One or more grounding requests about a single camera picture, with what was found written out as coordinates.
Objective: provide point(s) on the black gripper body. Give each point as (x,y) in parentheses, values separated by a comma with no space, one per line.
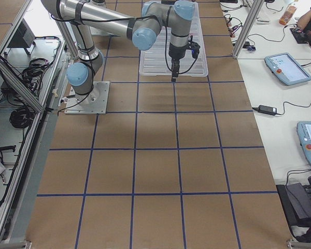
(177,53)

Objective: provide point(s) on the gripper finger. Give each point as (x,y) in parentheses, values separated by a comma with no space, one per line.
(174,70)
(177,67)

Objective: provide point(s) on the clear plastic box lid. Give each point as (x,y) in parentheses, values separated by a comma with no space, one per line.
(156,60)

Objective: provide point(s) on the person's forearm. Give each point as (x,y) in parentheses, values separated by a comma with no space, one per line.
(304,20)

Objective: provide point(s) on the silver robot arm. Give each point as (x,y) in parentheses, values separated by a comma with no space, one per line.
(141,31)

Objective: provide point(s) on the grey control box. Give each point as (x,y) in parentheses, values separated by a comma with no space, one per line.
(23,38)

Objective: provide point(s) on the black power adapter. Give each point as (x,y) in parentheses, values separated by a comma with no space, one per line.
(268,110)

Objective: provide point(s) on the far blue teach pendant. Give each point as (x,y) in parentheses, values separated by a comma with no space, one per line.
(286,69)

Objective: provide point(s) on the orange snack bag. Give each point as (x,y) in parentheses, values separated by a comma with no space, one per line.
(287,15)

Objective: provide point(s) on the black laptop stand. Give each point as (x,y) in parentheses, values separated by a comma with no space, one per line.
(296,203)

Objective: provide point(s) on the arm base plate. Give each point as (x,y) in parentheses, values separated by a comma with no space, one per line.
(97,32)
(95,103)

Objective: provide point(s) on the aluminium frame post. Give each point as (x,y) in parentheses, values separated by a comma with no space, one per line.
(250,19)

